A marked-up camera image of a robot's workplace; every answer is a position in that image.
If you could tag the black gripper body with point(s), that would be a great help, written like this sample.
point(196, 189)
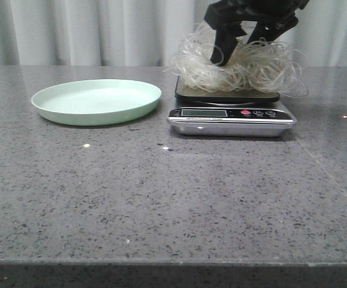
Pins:
point(220, 14)

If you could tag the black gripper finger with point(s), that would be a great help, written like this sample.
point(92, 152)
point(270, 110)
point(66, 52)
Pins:
point(270, 31)
point(226, 40)

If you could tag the white vermicelli noodle bundle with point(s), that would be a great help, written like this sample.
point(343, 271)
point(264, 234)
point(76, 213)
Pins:
point(263, 66)

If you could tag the black silver kitchen scale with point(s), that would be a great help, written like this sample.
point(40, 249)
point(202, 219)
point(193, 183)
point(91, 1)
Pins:
point(246, 113)

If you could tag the light green round plate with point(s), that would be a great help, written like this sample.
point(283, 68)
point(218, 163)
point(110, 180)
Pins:
point(96, 102)

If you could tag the white pleated curtain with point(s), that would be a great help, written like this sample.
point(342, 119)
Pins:
point(143, 33)

